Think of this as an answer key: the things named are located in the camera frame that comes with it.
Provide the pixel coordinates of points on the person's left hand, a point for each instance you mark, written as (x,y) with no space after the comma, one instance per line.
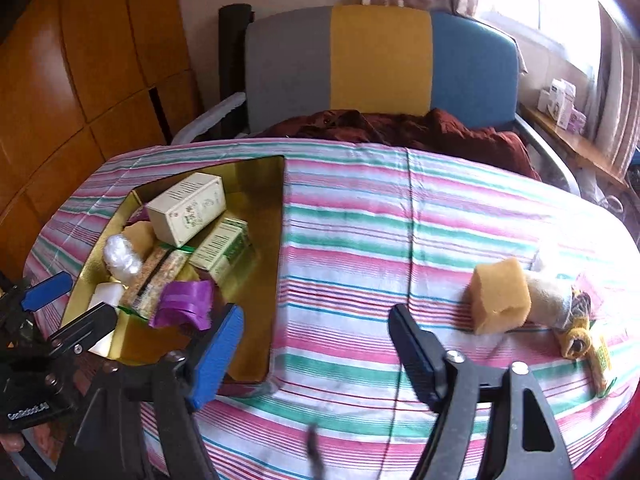
(11,444)

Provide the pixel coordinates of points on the gold cardboard box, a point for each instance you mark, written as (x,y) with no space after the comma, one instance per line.
(255,260)

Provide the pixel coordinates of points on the green cracker packet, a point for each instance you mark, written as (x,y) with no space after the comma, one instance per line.
(155,280)
(602,360)

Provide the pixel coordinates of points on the grey yellow blue chair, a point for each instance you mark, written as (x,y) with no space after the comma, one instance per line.
(380,60)

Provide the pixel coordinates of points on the wooden shelf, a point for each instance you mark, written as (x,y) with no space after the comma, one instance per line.
(575,145)

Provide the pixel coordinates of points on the striped curtain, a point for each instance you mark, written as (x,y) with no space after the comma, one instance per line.
(617,110)

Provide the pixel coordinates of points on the white plastic bag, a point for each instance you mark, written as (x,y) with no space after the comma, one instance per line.
(122,257)

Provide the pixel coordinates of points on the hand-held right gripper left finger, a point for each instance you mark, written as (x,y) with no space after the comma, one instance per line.
(220,355)

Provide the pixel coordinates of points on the dark red cloth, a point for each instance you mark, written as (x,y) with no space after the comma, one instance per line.
(450,135)

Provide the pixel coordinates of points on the yellow sponge block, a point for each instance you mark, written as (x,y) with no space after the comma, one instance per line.
(500,300)
(137,237)

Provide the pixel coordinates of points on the white purple carton box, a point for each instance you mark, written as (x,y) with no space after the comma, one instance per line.
(577,121)

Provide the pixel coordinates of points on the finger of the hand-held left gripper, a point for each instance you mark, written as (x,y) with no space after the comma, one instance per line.
(45,290)
(85,327)

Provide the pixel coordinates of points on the white soap bar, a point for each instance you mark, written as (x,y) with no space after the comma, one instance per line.
(107,294)

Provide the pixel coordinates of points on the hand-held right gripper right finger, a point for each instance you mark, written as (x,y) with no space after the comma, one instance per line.
(415,355)

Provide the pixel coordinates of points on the striped tablecloth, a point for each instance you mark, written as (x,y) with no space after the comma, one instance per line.
(375,260)

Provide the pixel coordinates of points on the purple plastic packet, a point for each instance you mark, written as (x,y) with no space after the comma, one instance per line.
(182,305)

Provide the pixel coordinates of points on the grey striped sock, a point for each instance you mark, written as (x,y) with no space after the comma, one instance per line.
(581,307)

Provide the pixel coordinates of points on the white towel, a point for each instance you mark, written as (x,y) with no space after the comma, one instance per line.
(547,297)

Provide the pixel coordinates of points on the wooden wardrobe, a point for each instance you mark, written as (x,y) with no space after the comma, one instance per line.
(75,85)

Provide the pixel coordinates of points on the yellow tape roll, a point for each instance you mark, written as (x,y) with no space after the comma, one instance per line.
(570,342)

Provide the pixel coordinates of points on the large cream carton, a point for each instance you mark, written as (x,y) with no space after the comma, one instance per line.
(185,205)

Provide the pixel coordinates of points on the small green white carton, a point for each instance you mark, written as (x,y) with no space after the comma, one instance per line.
(220,247)

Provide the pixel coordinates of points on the red garment with white trim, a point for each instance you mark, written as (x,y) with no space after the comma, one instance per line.
(620,450)

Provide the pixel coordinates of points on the pink packet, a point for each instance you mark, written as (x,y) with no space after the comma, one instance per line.
(592,287)

